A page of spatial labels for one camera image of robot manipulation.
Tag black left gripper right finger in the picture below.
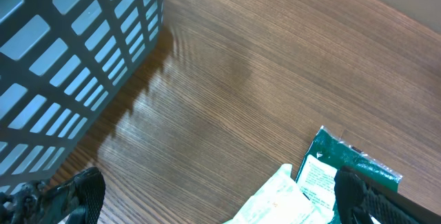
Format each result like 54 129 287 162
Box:
334 166 440 224

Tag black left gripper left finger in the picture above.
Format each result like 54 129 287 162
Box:
1 167 105 224

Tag green 3M gloves package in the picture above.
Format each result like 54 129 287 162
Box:
296 126 402 223

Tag mint green wipes packet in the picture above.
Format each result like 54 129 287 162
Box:
225 163 331 224

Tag grey plastic basket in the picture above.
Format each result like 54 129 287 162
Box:
1 0 163 194

